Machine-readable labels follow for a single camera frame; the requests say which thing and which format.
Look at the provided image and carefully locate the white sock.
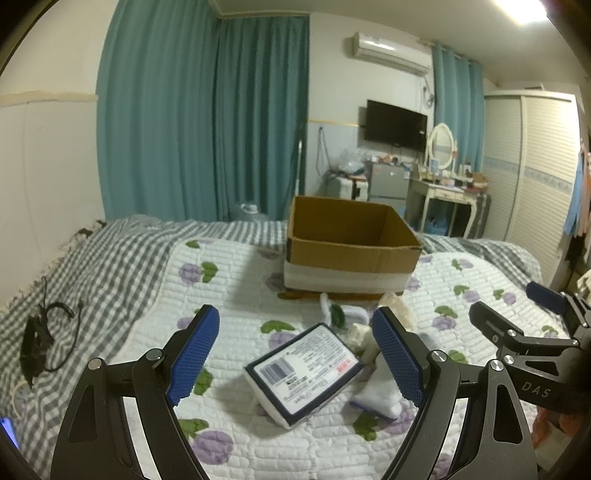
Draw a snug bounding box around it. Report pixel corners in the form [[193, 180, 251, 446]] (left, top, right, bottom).
[[349, 353, 403, 420]]

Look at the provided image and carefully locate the cream lace cloth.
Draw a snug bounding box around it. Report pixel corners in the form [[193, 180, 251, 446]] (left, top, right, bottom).
[[344, 293, 416, 364]]

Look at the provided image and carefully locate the white green fuzzy chain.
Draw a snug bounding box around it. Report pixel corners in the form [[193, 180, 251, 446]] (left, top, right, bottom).
[[318, 292, 371, 331]]

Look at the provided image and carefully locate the blue floral tissue pack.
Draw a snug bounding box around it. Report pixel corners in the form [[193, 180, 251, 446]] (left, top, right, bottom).
[[245, 323, 365, 429]]

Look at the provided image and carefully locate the floral quilted white blanket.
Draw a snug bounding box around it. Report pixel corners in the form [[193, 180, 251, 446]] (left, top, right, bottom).
[[110, 237, 571, 480]]

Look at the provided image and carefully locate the white louvered wardrobe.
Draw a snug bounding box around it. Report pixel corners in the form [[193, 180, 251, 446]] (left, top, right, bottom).
[[481, 90, 580, 285]]

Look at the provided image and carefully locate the white dressing table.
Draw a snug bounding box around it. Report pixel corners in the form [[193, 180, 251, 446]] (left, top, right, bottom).
[[404, 179, 491, 239]]

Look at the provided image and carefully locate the brown cardboard box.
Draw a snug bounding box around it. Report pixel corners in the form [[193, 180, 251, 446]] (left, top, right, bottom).
[[283, 196, 422, 295]]

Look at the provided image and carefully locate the silver mini fridge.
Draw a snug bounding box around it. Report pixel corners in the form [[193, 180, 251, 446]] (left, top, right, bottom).
[[369, 163, 410, 216]]

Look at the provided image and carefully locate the white oval vanity mirror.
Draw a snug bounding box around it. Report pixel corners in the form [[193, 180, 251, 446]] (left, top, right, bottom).
[[427, 123, 458, 172]]

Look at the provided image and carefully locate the teal curtain by wardrobe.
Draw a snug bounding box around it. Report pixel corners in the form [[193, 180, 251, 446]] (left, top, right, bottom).
[[432, 44, 485, 171]]

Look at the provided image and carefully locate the clear water jug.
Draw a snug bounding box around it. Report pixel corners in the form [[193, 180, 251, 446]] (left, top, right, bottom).
[[230, 203, 270, 223]]

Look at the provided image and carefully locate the white mop pole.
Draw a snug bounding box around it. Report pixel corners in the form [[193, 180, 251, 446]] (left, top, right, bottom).
[[294, 121, 307, 195]]

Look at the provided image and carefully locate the teal window curtain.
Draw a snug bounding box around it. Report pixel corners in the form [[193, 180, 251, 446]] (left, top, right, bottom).
[[96, 1, 310, 221]]

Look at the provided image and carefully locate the black wall television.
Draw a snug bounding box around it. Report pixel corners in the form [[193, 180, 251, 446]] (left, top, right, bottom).
[[363, 100, 428, 151]]

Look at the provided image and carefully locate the white wall air conditioner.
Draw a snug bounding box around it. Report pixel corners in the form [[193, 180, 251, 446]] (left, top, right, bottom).
[[353, 32, 432, 76]]

